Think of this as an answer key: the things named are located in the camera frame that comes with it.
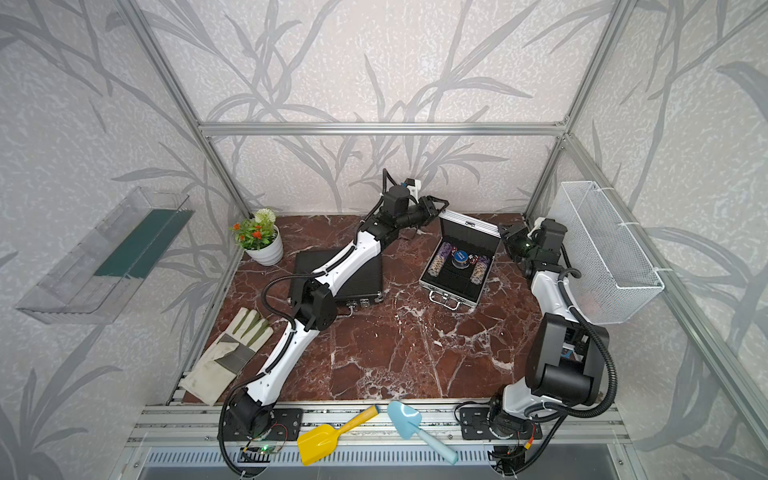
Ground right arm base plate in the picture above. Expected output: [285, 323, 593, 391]
[454, 403, 542, 443]

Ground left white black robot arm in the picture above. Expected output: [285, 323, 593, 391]
[218, 184, 449, 440]

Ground clear plastic wall shelf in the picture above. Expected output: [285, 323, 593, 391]
[16, 187, 195, 325]

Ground small circuit board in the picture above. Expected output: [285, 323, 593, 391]
[241, 444, 284, 457]

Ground white wire mesh basket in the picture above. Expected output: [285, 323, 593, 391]
[547, 181, 665, 326]

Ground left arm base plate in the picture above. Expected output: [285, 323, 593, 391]
[217, 408, 304, 442]

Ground potted plant red flowers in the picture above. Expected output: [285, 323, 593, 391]
[230, 208, 284, 266]

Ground yellow toy shovel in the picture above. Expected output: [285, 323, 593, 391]
[297, 406, 380, 466]

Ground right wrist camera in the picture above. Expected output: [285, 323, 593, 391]
[530, 217, 545, 232]

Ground beige green work glove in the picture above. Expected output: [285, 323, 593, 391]
[179, 308, 273, 405]

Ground silver aluminium poker case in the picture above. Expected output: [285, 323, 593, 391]
[419, 210, 501, 311]

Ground light blue toy shovel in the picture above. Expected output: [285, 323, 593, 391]
[387, 401, 459, 465]

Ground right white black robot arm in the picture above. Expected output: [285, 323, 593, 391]
[487, 218, 618, 439]

